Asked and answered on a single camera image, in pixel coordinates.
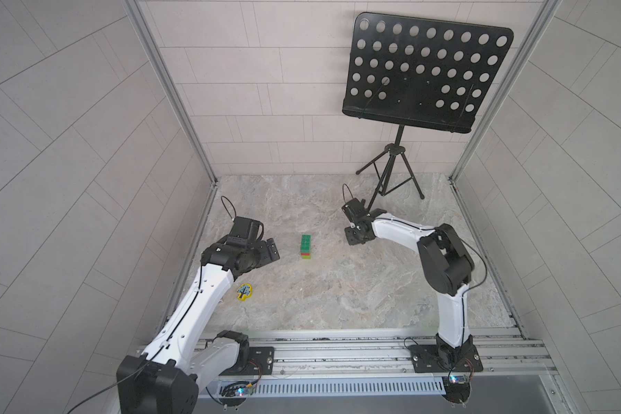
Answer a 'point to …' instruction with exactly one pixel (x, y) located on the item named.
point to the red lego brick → (304, 254)
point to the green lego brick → (305, 244)
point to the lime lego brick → (306, 257)
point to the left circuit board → (234, 394)
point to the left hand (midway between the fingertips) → (269, 251)
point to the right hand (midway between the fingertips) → (353, 235)
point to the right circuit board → (457, 388)
